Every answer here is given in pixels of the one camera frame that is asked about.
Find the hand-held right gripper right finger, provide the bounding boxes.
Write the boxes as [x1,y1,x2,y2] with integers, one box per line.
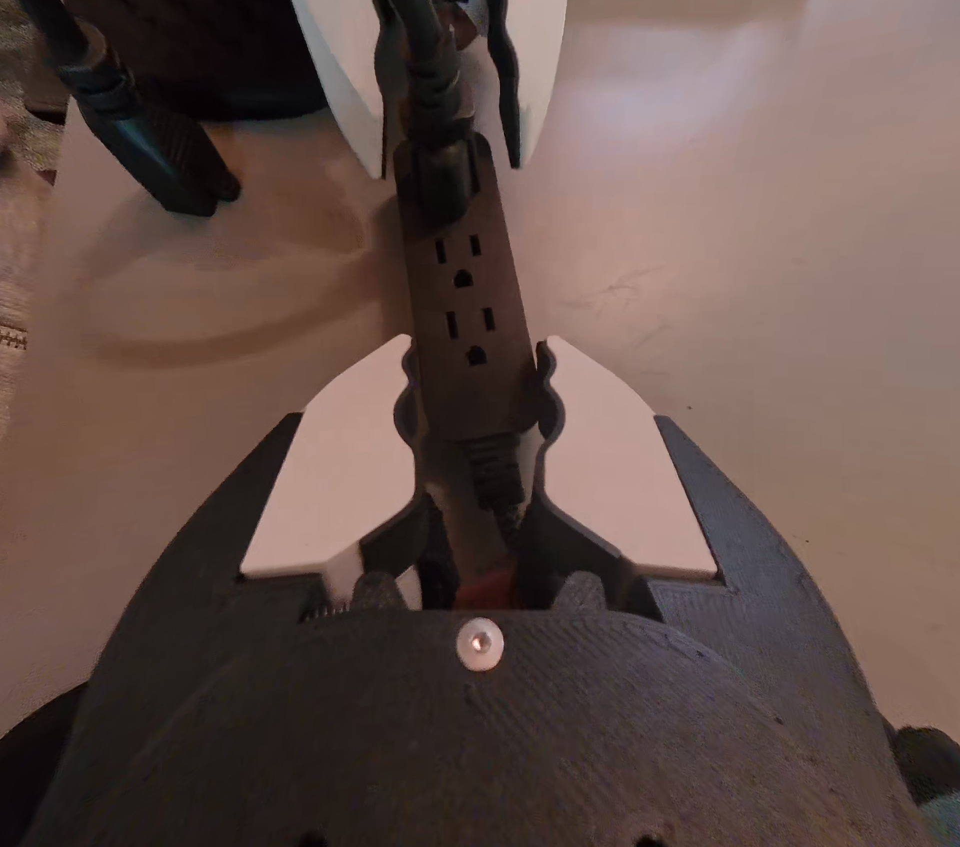
[516,334,719,595]

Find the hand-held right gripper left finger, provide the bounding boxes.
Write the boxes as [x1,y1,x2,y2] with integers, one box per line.
[240,334,455,610]

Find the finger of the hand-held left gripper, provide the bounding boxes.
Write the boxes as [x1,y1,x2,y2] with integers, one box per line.
[287,0,400,182]
[461,0,569,170]

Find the black power cord with plug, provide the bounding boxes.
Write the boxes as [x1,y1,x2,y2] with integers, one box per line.
[0,0,481,229]

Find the black power strip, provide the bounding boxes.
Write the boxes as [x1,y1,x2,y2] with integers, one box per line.
[391,130,543,552]

